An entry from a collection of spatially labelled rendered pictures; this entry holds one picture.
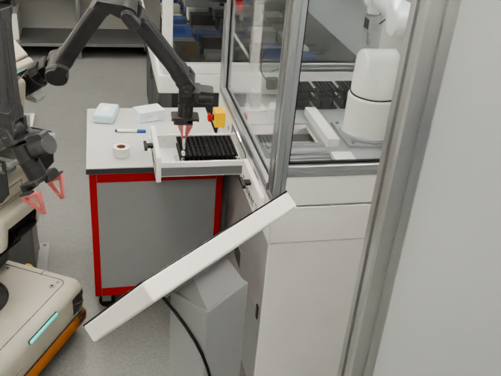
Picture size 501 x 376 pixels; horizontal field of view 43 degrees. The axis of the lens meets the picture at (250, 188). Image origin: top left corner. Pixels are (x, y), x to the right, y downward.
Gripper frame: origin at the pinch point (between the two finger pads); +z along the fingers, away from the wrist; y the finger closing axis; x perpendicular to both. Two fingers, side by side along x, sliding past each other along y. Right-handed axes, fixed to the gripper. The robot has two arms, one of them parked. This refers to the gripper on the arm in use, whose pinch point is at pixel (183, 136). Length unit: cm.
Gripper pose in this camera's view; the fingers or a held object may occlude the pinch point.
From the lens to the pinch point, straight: 244.5
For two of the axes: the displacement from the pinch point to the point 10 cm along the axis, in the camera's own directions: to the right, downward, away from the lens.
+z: -1.0, 8.5, 5.1
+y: -9.8, -0.1, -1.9
